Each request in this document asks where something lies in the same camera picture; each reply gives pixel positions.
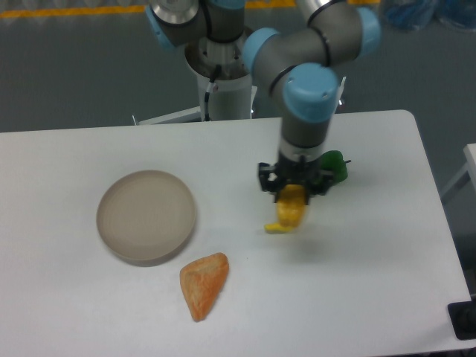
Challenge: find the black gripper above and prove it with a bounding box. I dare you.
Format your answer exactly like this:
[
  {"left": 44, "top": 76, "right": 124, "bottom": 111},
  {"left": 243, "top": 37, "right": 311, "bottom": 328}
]
[{"left": 258, "top": 154, "right": 335, "bottom": 205}]

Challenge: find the yellow bell pepper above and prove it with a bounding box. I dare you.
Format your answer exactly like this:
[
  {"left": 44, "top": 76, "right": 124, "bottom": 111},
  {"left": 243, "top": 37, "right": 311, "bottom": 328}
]
[{"left": 276, "top": 184, "right": 306, "bottom": 228}]

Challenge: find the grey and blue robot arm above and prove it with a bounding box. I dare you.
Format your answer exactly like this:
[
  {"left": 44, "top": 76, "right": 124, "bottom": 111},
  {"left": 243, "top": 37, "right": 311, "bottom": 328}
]
[{"left": 145, "top": 1, "right": 381, "bottom": 199}]

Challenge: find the green bell pepper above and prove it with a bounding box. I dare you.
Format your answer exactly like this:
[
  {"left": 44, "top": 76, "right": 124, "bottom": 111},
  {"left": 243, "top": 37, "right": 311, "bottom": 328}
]
[{"left": 319, "top": 150, "right": 350, "bottom": 185}]

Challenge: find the yellow banana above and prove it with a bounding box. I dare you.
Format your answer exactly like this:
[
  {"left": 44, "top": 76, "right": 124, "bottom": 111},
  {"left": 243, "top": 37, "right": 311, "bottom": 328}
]
[{"left": 264, "top": 209, "right": 306, "bottom": 234}]

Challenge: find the orange triangular bread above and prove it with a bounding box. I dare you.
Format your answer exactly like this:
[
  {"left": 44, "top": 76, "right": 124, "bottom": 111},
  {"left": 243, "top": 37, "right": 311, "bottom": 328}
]
[{"left": 179, "top": 252, "right": 229, "bottom": 322}]

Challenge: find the beige round plate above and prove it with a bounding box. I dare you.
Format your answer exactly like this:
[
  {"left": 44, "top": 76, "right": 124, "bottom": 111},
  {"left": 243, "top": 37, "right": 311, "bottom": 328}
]
[{"left": 96, "top": 170, "right": 198, "bottom": 267}]

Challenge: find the white furniture at right edge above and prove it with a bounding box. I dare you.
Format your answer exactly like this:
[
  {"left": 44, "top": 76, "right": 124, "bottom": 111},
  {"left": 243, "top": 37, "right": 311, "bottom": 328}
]
[{"left": 440, "top": 144, "right": 475, "bottom": 205}]

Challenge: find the black device at table edge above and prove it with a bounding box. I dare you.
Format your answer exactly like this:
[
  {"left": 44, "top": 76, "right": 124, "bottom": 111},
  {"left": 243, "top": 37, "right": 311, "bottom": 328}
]
[{"left": 447, "top": 300, "right": 476, "bottom": 341}]

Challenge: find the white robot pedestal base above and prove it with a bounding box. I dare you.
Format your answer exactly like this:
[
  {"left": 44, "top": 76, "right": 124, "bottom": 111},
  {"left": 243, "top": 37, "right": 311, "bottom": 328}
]
[{"left": 132, "top": 28, "right": 257, "bottom": 126}]

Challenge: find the black cable on pedestal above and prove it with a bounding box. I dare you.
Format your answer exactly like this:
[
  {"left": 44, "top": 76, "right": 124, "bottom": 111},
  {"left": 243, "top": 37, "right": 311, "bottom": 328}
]
[{"left": 202, "top": 64, "right": 222, "bottom": 122}]

